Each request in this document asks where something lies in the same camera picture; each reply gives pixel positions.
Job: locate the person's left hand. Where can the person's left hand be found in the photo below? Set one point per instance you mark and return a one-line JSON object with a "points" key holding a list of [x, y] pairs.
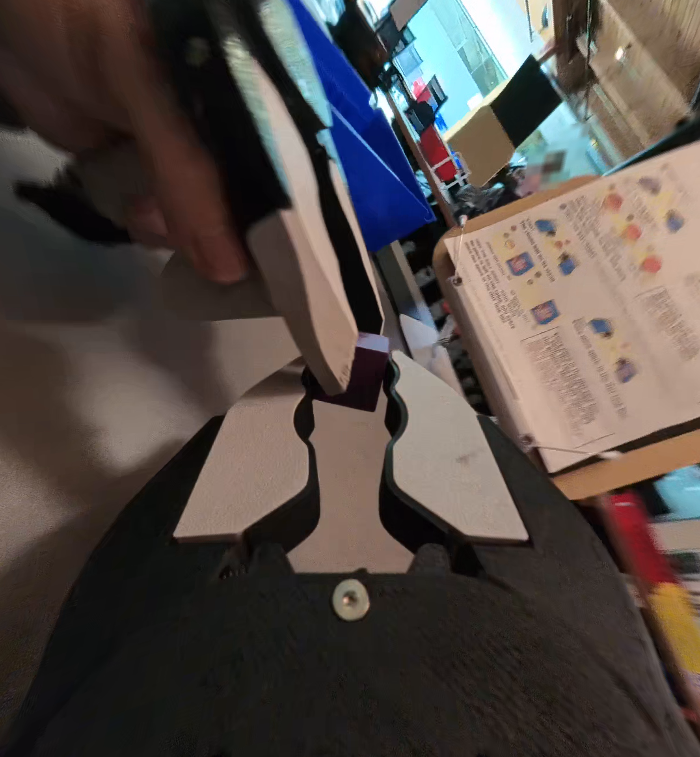
{"points": [[119, 88]]}

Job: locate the yellow bin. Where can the yellow bin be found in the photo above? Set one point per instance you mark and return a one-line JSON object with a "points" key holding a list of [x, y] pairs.
{"points": [[681, 633]]}

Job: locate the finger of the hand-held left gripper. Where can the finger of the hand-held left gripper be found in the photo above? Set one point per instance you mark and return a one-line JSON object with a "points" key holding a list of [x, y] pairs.
{"points": [[308, 284], [353, 266]]}

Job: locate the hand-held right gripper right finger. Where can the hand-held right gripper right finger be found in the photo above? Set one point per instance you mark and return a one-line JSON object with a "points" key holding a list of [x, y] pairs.
{"points": [[450, 473]]}

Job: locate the wooden sheet stand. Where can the wooden sheet stand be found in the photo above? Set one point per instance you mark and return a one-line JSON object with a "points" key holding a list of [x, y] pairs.
{"points": [[634, 473]]}

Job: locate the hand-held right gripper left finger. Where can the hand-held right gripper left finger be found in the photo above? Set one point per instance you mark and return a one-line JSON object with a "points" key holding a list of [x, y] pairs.
{"points": [[243, 479]]}

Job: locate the large blue bin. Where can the large blue bin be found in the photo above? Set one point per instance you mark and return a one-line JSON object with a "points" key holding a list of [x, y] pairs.
{"points": [[385, 195]]}

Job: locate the tan and black box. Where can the tan and black box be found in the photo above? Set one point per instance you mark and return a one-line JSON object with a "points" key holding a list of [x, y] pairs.
{"points": [[480, 148]]}

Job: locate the purple cube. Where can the purple cube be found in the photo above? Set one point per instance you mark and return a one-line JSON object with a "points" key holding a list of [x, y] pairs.
{"points": [[368, 378]]}

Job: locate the printed instruction sheet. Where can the printed instruction sheet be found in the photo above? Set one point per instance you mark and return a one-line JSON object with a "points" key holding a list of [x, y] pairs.
{"points": [[592, 295]]}

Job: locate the red bin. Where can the red bin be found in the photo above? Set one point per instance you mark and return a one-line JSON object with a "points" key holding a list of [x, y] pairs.
{"points": [[637, 532]]}

